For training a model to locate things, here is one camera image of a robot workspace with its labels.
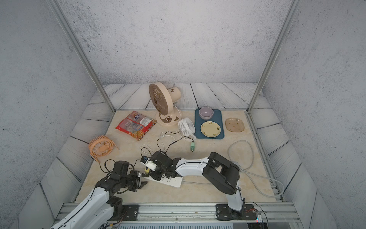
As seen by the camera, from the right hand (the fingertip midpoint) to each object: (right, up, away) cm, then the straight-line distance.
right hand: (150, 171), depth 82 cm
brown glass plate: (+57, +26, +29) cm, 70 cm away
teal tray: (+45, +32, +33) cm, 64 cm away
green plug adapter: (+25, +12, +14) cm, 31 cm away
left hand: (0, -3, 0) cm, 3 cm away
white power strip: (+14, -5, -1) cm, 15 cm away
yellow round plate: (+39, +23, +27) cm, 52 cm away
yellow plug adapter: (-1, +1, -1) cm, 2 cm away
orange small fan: (-32, +13, +7) cm, 35 cm away
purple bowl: (+36, +35, +33) cm, 60 cm away
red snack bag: (-16, +25, +24) cm, 39 cm away
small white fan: (+21, +24, +14) cm, 35 cm away
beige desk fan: (+7, +42, +8) cm, 43 cm away
